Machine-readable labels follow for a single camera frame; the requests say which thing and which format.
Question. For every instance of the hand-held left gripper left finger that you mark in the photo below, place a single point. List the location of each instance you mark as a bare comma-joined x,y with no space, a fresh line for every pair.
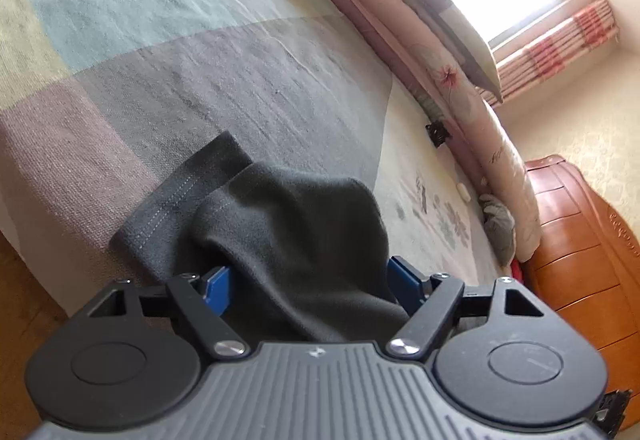
217,290

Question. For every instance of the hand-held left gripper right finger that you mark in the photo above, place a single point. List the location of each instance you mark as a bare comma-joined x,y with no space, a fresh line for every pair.
407,285

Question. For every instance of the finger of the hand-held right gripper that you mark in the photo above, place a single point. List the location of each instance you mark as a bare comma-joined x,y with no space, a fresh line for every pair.
612,412

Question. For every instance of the dark grey pants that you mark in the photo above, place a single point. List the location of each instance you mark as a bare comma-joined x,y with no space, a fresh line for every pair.
300,245

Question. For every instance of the grey crumpled cloth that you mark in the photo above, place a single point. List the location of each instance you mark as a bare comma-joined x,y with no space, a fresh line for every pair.
500,230

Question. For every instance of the white earbud case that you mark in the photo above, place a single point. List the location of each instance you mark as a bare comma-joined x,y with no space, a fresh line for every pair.
464,192

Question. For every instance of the red cloth item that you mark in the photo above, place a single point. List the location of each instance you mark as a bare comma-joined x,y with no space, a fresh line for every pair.
516,270

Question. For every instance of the black hair claw clip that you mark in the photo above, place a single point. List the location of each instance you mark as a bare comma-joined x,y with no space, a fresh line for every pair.
438,134

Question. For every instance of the wooden bed headboard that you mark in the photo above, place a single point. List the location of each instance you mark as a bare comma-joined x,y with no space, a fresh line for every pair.
575,260

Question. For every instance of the pink plaid curtain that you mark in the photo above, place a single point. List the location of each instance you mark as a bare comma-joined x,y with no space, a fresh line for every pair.
560,50

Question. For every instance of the grey floral pillow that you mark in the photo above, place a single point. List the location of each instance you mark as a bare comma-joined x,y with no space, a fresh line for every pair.
430,5

